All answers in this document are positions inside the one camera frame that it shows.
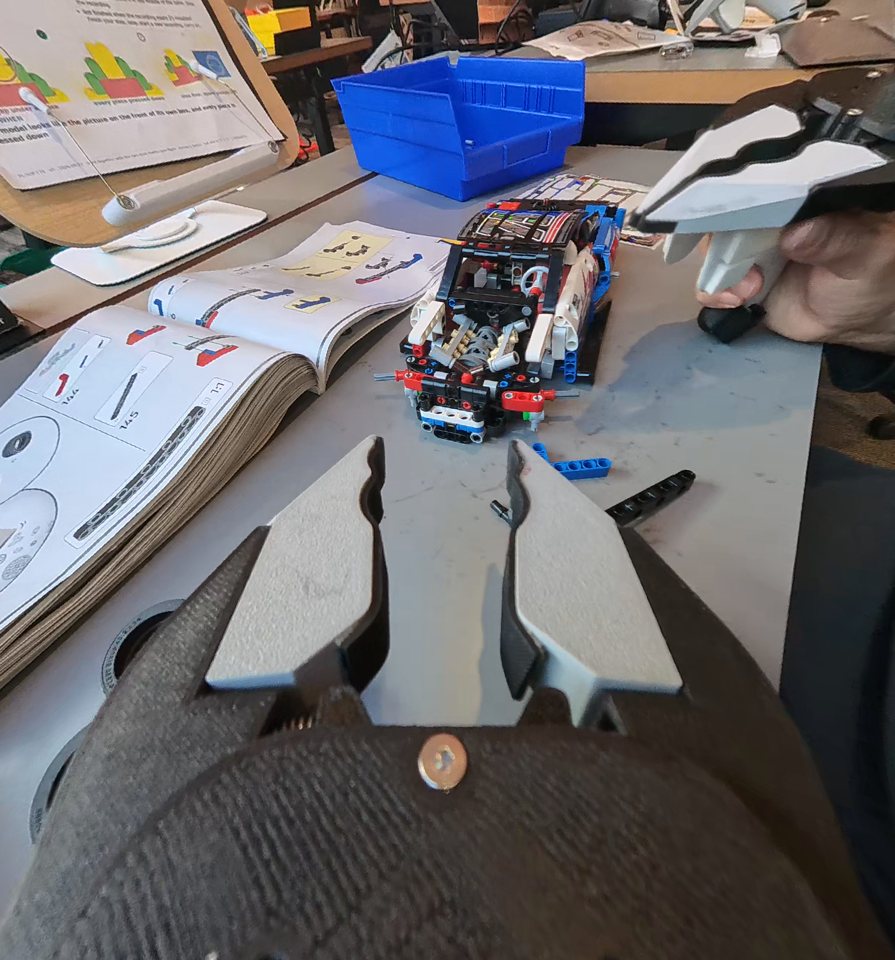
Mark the black rubber tire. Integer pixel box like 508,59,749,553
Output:
29,726,90,845
101,598,188,681

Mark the background wooden table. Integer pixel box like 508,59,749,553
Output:
581,26,895,108

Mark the toy brick race car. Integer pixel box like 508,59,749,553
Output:
376,198,629,445

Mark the open instruction booklet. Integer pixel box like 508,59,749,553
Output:
0,221,454,715

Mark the long black brick beam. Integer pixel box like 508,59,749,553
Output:
604,469,698,524

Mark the wooden document stand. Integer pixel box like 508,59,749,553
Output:
0,0,300,288

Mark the adjoining white desk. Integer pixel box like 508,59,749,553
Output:
0,146,380,335

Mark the person's right hand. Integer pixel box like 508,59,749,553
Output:
697,212,895,355

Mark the holographic sticker sheet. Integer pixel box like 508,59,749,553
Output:
503,173,671,246

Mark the grey desk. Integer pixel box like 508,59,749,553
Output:
0,146,825,852

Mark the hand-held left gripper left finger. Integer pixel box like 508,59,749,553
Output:
204,435,392,693

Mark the printed instruction sheet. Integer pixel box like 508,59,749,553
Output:
0,0,285,192

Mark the blue plastic bin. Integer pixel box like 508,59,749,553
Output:
330,55,588,204

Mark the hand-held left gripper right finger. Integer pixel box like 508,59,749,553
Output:
500,438,686,729

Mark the loose printed paper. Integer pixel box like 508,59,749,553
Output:
526,18,683,63

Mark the blue angled brick beam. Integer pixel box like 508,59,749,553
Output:
530,441,616,482

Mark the yellow plastic bin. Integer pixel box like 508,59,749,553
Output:
247,6,319,59

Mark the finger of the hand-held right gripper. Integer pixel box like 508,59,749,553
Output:
626,138,891,235
633,103,810,220

